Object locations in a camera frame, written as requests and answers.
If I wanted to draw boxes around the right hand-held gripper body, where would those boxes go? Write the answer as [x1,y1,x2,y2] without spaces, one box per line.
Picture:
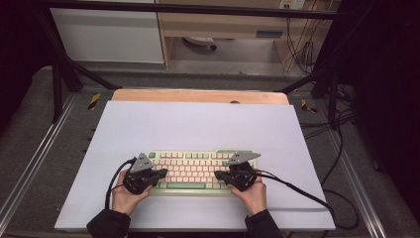
[224,151,263,193]

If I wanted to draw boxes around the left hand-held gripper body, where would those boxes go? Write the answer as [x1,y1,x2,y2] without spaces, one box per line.
[122,152,159,195]

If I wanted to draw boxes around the green and pink keyboard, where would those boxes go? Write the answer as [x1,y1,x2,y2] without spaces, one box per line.
[146,149,259,197]

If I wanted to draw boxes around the person's right hand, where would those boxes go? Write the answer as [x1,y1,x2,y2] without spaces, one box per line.
[226,174,268,217]

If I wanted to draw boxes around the person's left hand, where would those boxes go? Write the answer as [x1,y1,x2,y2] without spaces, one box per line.
[111,170,155,217]

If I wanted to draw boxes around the white board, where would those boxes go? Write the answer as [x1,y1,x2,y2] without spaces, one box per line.
[53,100,337,232]

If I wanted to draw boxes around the wooden table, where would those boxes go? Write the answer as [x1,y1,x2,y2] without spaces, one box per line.
[111,87,290,106]

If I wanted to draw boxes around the yellow and black tape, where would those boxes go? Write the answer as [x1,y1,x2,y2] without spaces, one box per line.
[300,98,319,114]
[87,92,102,111]

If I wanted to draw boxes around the black metal stand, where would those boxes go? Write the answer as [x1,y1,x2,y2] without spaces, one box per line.
[33,6,124,124]
[278,19,356,131]

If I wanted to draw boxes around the white chair base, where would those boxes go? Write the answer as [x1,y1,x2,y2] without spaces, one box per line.
[181,36,219,52]

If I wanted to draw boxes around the white cabinet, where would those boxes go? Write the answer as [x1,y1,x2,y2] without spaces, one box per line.
[49,0,165,64]

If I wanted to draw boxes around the wooden desk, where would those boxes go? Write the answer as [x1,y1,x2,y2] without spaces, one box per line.
[155,0,342,72]

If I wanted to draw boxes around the black metal crossbar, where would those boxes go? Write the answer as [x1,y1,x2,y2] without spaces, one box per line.
[33,0,346,21]

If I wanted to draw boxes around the dark curtain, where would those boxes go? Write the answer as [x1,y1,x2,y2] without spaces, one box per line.
[0,0,52,134]
[339,0,420,217]

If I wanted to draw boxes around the white power outlet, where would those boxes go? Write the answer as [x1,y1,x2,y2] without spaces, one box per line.
[278,0,307,11]

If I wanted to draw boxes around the left hand-held gripper cable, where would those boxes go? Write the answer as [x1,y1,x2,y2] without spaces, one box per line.
[104,157,138,211]

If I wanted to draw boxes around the hand-held gripper cable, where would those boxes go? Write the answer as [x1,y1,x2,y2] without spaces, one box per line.
[255,127,361,231]
[104,157,138,211]

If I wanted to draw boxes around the right hand-held gripper cable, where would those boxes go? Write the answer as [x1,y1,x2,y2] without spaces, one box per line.
[255,127,361,231]

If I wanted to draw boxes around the black floor cables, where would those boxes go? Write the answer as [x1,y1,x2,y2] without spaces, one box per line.
[298,108,357,140]

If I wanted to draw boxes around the aluminium rail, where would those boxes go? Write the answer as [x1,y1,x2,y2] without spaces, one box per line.
[0,93,78,227]
[316,98,388,238]

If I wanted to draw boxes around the hanging black cables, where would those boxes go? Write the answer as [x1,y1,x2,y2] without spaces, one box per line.
[284,16,317,76]

